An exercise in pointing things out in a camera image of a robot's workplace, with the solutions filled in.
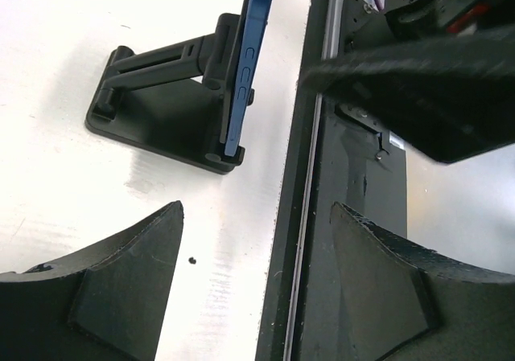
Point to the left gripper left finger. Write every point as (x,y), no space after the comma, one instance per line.
(106,301)

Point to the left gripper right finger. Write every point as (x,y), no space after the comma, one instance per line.
(407,302)

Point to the black folding phone stand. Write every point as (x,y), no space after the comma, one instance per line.
(175,100)

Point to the blue phone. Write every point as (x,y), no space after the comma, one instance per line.
(254,29)

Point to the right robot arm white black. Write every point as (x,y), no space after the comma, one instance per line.
(438,73)

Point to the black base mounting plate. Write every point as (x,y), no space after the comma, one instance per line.
(332,158)

